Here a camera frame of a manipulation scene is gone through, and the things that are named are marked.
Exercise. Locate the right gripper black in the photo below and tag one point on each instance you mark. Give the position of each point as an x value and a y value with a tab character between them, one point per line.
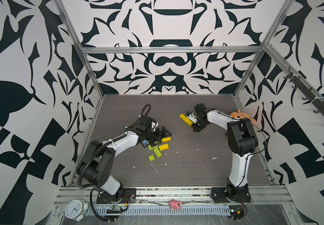
195	128

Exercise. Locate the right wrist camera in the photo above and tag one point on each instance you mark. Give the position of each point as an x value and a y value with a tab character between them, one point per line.
191	116

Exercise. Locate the yellow block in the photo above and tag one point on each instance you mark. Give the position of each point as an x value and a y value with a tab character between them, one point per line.
186	119
167	139
163	147

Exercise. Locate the small green cube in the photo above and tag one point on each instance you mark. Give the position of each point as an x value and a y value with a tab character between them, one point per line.
151	158

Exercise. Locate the pink pig toy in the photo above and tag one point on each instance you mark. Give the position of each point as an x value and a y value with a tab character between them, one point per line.
175	205

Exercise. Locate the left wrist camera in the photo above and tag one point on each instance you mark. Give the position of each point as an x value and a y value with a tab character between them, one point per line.
154	124

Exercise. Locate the white cable duct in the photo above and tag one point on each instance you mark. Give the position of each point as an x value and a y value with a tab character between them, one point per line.
152	210

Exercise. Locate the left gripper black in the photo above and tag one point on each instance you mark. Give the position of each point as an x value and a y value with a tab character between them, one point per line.
158	136

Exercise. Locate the circuit board right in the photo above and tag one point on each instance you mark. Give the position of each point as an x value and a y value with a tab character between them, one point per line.
237	213

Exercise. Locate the green block lower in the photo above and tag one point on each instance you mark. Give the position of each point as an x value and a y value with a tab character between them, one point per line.
157	152

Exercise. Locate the white alarm clock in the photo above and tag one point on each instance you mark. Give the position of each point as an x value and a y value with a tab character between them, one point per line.
77	210

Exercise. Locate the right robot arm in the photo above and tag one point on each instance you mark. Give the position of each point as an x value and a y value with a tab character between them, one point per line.
242	139

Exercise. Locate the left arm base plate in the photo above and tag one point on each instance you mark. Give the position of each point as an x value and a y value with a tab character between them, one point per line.
123	195

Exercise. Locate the orange plush toy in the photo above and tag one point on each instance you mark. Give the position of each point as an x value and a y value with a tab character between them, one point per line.
241	115

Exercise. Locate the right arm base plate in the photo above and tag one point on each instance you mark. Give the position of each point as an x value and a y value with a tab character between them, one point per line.
230	194

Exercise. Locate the green block upright pair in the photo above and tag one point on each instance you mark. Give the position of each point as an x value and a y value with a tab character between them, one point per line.
150	147

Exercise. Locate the black hook rail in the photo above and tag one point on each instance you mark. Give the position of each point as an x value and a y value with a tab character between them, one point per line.
310	93

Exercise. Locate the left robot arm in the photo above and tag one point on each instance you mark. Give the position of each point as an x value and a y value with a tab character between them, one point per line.
95	166

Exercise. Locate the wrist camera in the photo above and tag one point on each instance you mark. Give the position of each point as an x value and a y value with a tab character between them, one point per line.
191	116
154	124

